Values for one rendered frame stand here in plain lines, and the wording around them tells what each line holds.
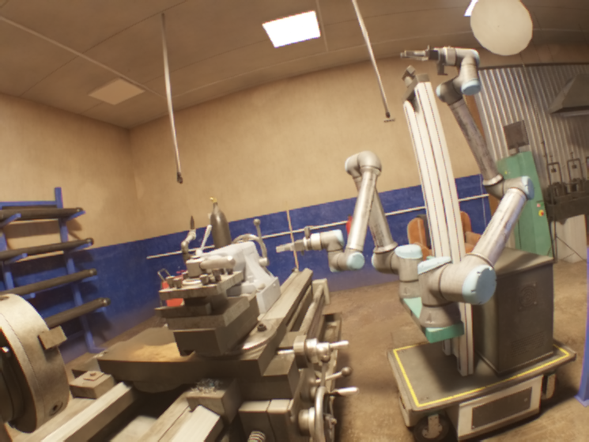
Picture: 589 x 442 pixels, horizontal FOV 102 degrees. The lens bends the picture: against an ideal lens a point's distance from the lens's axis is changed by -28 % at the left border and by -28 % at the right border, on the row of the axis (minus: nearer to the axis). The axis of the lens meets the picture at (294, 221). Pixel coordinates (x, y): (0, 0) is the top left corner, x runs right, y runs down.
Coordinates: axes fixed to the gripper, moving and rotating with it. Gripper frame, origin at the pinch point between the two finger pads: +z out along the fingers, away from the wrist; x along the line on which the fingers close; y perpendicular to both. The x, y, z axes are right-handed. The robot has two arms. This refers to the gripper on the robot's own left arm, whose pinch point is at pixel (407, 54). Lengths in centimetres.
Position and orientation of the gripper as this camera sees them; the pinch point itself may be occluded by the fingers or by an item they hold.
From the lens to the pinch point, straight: 158.6
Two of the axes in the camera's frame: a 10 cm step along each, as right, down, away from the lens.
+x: -1.7, 4.1, -9.0
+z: -9.8, -0.1, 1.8
